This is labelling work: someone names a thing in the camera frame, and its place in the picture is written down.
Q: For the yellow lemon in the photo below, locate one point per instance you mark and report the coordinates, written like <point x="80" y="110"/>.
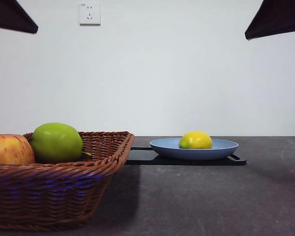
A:
<point x="196" y="140"/>

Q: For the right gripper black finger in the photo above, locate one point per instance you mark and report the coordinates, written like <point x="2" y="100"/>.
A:
<point x="280" y="17"/>

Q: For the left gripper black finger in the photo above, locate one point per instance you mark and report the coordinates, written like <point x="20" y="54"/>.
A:
<point x="9" y="14"/>

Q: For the red yellow apple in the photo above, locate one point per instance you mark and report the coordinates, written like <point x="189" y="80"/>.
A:
<point x="9" y="150"/>

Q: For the brown wicker basket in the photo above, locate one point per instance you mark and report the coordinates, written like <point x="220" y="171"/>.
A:
<point x="51" y="191"/>

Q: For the white wall socket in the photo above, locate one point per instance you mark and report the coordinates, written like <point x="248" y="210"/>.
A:
<point x="89" y="13"/>

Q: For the light blue round plate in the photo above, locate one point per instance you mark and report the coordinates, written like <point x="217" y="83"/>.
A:
<point x="194" y="153"/>

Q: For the green apple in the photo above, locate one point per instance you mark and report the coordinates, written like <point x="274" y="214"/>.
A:
<point x="55" y="142"/>

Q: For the black rectangular tray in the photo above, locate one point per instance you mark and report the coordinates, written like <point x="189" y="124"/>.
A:
<point x="142" y="158"/>

